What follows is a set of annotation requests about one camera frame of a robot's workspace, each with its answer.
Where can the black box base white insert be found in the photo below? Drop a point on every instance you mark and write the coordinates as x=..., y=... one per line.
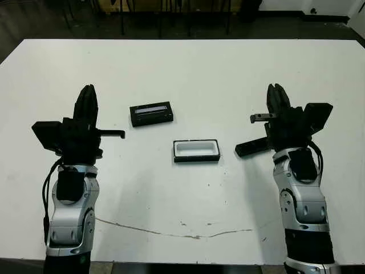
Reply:
x=194, y=149

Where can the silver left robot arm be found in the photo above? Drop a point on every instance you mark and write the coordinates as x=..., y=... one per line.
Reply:
x=71, y=222

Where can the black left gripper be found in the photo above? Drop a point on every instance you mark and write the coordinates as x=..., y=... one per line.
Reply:
x=80, y=142

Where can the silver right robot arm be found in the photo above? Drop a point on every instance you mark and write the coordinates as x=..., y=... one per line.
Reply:
x=308, y=205

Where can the black phone-like camera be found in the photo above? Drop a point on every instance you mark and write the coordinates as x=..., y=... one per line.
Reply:
x=251, y=147

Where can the black box lid silver strip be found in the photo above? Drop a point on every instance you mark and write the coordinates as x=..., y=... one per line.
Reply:
x=151, y=117

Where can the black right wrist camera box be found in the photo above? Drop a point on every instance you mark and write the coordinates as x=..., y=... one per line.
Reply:
x=318, y=115

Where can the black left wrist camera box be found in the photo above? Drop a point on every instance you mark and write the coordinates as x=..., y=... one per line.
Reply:
x=45, y=134

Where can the black trash bin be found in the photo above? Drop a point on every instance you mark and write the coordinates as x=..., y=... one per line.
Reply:
x=251, y=11

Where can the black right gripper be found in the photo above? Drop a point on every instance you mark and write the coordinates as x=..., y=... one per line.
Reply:
x=288, y=128

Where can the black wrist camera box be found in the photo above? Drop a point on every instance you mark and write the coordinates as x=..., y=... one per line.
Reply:
x=318, y=115
x=45, y=134

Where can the small black round wall fitting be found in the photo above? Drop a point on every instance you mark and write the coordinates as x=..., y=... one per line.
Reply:
x=313, y=11

